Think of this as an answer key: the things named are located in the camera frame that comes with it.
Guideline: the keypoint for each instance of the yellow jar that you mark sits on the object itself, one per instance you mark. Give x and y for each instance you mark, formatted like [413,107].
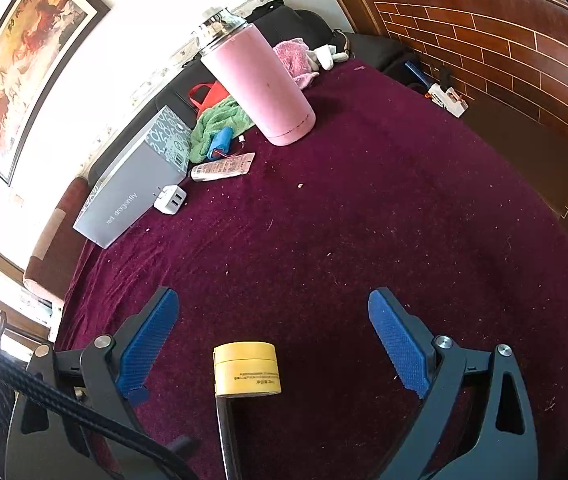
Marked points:
[246,370]

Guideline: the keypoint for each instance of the white glove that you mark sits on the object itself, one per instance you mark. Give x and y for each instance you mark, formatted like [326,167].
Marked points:
[326,57]

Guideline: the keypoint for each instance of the framed painting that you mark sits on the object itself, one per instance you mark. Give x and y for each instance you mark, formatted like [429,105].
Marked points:
[23,60]

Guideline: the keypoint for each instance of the black bag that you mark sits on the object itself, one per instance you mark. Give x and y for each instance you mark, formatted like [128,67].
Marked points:
[309,22]

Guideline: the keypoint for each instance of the pink cloth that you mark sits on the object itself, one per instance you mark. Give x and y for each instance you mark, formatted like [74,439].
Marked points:
[294,57]

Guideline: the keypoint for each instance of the green cloth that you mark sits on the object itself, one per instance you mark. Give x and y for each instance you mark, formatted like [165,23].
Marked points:
[213,125]

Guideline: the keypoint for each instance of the small white plug adapter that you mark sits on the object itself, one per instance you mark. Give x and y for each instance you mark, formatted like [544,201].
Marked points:
[171,201]

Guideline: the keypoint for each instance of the pink insulated bottle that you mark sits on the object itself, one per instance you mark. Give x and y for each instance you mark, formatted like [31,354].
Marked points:
[259,85]

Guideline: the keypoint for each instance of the red bag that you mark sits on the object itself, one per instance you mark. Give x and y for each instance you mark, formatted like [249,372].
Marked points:
[216,92]

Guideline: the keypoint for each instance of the pink white tube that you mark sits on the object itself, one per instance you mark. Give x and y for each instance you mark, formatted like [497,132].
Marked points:
[223,166]

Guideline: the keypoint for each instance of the wooden brick-pattern headboard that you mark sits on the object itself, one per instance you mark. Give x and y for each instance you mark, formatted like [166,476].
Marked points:
[514,60]

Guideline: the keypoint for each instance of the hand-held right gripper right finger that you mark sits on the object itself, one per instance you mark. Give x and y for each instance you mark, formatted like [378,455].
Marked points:
[399,345]

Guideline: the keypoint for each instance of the blue battery pack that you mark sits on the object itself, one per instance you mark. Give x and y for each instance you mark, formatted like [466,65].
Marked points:
[220,141]

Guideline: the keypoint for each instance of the grey cardboard gift box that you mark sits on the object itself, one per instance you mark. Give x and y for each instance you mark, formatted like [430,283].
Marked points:
[123,190]

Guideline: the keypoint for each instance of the white and blue tool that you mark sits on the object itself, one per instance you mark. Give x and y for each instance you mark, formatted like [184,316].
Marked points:
[446,97]

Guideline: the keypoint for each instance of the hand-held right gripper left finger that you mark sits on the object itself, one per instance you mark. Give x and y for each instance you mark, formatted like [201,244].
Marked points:
[148,345]

